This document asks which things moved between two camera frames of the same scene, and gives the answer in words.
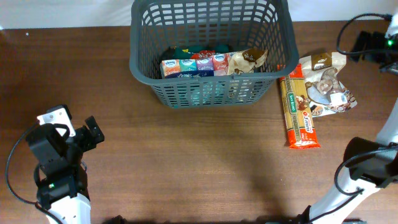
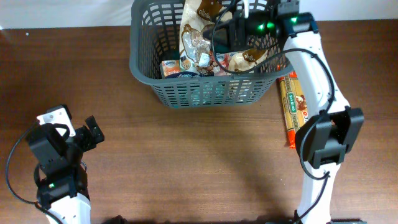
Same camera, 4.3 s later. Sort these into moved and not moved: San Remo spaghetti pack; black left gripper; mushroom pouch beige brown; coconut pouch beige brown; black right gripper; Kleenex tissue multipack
Moved: black right gripper; mushroom pouch beige brown
Not moved: Kleenex tissue multipack; coconut pouch beige brown; black left gripper; San Remo spaghetti pack
